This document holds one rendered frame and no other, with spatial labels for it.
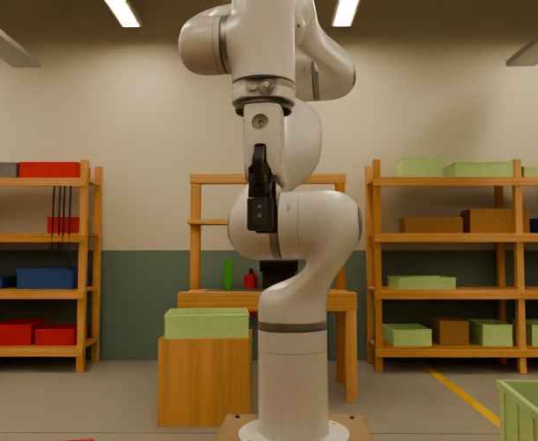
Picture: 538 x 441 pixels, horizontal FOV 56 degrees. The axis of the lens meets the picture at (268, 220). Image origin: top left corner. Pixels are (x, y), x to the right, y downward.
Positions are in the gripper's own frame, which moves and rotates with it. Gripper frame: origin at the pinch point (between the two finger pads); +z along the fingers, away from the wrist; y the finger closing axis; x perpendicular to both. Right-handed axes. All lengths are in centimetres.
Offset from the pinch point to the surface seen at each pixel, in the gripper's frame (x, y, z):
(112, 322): 220, 506, 86
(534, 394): -58, 59, 37
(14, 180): 299, 436, -69
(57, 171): 258, 446, -80
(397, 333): -96, 473, 90
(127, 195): 205, 508, -60
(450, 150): -171, 535, -112
